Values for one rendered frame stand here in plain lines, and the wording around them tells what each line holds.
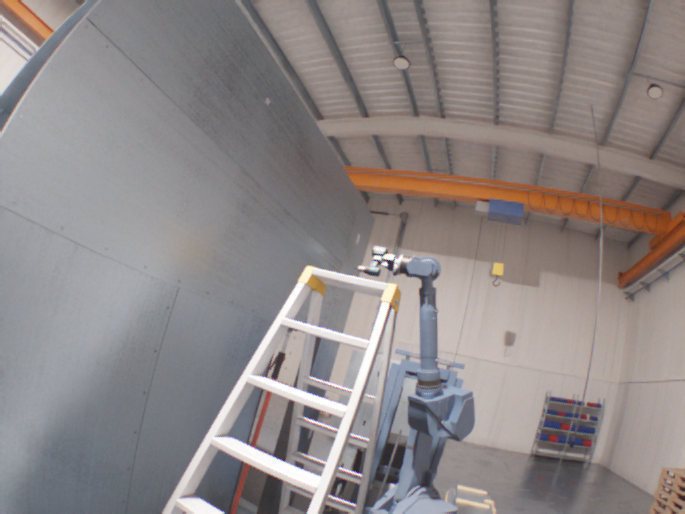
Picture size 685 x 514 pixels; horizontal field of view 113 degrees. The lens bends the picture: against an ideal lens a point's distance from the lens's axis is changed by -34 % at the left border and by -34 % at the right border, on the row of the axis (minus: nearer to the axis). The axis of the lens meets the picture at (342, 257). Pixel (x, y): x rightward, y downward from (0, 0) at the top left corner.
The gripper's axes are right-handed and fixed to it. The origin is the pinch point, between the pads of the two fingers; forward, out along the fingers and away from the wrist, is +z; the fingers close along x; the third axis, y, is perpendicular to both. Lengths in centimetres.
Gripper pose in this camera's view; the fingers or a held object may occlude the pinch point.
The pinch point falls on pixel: (377, 260)
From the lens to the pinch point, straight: 249.7
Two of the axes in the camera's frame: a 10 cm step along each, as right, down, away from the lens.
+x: -2.1, -6.5, -7.3
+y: 3.8, -7.4, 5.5
